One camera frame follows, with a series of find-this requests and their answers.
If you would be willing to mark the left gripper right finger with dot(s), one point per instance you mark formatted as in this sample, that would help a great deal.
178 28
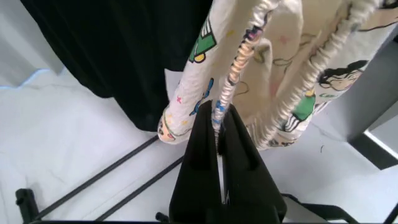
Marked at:
252 193

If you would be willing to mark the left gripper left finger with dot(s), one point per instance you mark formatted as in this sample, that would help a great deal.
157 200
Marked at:
196 186

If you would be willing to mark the cream printed garment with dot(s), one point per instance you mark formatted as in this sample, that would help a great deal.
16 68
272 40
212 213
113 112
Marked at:
280 62

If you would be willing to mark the black garment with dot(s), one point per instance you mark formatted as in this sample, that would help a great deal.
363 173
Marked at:
124 46

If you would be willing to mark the black clothes rack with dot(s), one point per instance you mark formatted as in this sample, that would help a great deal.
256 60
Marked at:
93 179

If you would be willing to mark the white curtain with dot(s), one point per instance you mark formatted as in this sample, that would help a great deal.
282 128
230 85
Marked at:
18 46

